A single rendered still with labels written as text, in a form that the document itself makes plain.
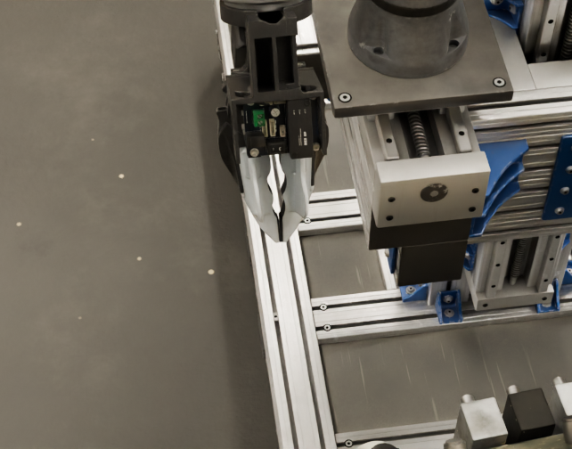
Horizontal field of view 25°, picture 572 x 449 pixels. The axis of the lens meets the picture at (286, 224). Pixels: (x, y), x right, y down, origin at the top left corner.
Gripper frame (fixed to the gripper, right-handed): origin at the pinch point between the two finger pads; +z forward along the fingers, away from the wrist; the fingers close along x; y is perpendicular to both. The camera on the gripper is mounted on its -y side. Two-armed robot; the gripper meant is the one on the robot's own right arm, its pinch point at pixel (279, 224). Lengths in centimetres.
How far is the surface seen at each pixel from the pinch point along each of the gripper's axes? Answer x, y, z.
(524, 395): 32, -36, 43
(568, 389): 38, -36, 43
